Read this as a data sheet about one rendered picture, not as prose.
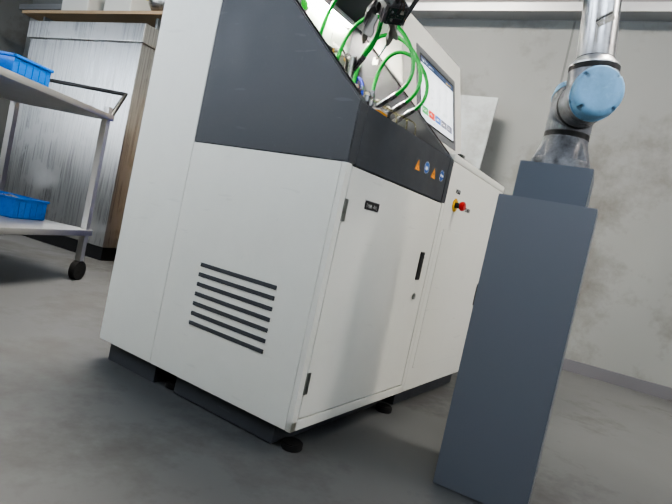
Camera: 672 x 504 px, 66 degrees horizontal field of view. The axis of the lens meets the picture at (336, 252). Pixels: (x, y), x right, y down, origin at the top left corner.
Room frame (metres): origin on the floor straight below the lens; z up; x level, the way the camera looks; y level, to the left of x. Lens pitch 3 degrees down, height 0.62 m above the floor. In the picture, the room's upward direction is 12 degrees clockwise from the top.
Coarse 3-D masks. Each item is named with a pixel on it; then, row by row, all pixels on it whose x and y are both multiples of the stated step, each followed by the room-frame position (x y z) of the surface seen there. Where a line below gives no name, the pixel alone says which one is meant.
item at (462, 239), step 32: (384, 32) 2.15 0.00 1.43; (416, 32) 2.23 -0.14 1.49; (448, 64) 2.56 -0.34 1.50; (416, 96) 2.19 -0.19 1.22; (448, 192) 1.94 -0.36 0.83; (480, 192) 2.23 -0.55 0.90; (448, 224) 2.00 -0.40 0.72; (480, 224) 2.32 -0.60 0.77; (448, 256) 2.05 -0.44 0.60; (480, 256) 2.40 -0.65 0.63; (448, 288) 2.12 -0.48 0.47; (448, 320) 2.20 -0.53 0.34; (416, 352) 1.96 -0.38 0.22; (448, 352) 2.28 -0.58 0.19; (416, 384) 2.03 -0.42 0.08
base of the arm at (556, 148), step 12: (552, 132) 1.41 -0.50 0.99; (564, 132) 1.39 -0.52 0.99; (576, 132) 1.38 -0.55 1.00; (540, 144) 1.44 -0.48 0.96; (552, 144) 1.39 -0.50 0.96; (564, 144) 1.38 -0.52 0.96; (576, 144) 1.38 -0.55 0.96; (540, 156) 1.41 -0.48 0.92; (552, 156) 1.38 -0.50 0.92; (564, 156) 1.37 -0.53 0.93; (576, 156) 1.38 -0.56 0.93; (588, 156) 1.40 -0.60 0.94
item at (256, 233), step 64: (192, 192) 1.62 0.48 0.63; (256, 192) 1.48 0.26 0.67; (320, 192) 1.37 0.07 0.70; (192, 256) 1.59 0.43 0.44; (256, 256) 1.46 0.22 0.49; (320, 256) 1.35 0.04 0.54; (192, 320) 1.56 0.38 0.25; (256, 320) 1.43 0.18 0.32; (192, 384) 1.58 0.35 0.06; (256, 384) 1.41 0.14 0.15
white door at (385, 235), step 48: (384, 192) 1.53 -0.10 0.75; (336, 240) 1.36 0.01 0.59; (384, 240) 1.58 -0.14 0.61; (432, 240) 1.89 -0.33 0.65; (336, 288) 1.40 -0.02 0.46; (384, 288) 1.64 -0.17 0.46; (336, 336) 1.45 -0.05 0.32; (384, 336) 1.71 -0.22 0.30; (336, 384) 1.50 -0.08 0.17; (384, 384) 1.78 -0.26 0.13
